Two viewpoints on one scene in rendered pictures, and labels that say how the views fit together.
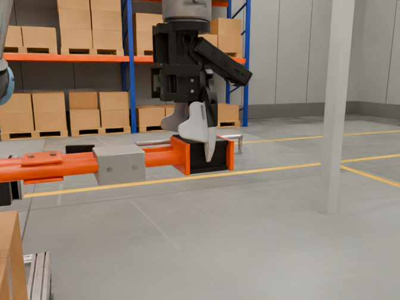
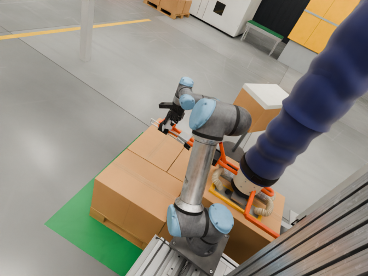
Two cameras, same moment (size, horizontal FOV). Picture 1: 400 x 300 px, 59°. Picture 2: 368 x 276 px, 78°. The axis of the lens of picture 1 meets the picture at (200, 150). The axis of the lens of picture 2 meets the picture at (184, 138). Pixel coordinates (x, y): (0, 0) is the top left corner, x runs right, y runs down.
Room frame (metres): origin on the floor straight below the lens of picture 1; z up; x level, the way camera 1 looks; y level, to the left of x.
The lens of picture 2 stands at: (1.43, 0.75, 2.00)
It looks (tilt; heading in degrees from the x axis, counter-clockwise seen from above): 39 degrees down; 215
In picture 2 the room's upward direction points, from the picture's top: 25 degrees clockwise
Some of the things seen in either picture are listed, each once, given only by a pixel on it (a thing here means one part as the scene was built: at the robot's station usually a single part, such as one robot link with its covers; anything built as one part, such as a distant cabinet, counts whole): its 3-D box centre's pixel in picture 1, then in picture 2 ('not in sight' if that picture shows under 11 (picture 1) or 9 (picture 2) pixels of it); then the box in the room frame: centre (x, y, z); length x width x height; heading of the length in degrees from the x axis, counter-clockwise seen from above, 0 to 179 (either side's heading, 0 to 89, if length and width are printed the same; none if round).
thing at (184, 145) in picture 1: (201, 153); (166, 125); (0.57, 0.00, 1.10); 0.08 x 0.07 x 0.05; 113
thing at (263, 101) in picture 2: not in sight; (263, 107); (-1.13, -0.15, 0.82); 0.60 x 0.40 x 0.40; 170
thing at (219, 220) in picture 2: not in sight; (214, 222); (0.82, 0.65, 1.20); 0.13 x 0.12 x 0.14; 148
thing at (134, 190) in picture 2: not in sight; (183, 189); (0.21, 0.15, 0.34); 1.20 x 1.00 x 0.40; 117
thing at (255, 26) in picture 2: not in sight; (260, 38); (-6.22, -3.39, 0.32); 1.25 x 0.50 x 0.64; 111
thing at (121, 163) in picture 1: (118, 163); (183, 138); (0.52, 0.12, 1.09); 0.07 x 0.07 x 0.04; 23
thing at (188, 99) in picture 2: not in sight; (189, 99); (0.61, 0.11, 1.40); 0.11 x 0.11 x 0.08; 58
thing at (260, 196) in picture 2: not in sight; (244, 185); (0.34, 0.55, 1.04); 0.34 x 0.25 x 0.06; 113
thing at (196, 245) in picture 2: not in sight; (205, 234); (0.81, 0.65, 1.09); 0.15 x 0.15 x 0.10
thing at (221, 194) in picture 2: not in sight; (236, 199); (0.43, 0.59, 1.00); 0.34 x 0.10 x 0.05; 113
